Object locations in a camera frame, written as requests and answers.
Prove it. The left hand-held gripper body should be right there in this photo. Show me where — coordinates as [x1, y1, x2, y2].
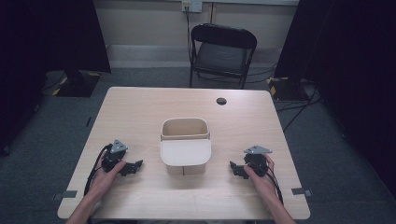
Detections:
[101, 139, 129, 174]

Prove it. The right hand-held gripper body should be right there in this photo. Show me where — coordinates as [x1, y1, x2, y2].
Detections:
[243, 145, 274, 178]

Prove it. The beige bin with swing lid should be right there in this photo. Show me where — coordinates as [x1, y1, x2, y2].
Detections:
[160, 117, 212, 176]

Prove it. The person's right hand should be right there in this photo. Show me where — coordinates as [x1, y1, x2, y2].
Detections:
[243, 153, 277, 200]

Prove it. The person's left hand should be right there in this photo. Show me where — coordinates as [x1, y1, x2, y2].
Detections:
[90, 150, 128, 201]

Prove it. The grey tape strip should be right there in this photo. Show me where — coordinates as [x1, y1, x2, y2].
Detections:
[52, 189, 78, 202]
[290, 187, 313, 198]

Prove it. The black stand base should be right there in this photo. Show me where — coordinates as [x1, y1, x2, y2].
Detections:
[266, 76, 304, 102]
[51, 70, 103, 99]

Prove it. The black folding chair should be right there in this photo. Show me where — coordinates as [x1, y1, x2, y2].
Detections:
[189, 23, 258, 90]

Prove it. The dark curtain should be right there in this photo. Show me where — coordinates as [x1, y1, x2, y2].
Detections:
[274, 0, 396, 200]
[0, 0, 112, 157]

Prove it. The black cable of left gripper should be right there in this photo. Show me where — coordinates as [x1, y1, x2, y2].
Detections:
[83, 143, 113, 197]

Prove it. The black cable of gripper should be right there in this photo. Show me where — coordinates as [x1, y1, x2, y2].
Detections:
[252, 158, 285, 206]
[83, 143, 113, 197]

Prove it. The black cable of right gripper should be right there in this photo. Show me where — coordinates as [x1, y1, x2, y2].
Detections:
[252, 158, 285, 206]

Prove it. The black floor cable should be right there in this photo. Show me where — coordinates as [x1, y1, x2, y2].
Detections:
[276, 83, 323, 133]

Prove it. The black wall cable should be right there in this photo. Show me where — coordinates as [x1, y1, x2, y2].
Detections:
[185, 6, 192, 63]

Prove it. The white wall socket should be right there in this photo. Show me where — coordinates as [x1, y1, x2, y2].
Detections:
[181, 0, 204, 13]

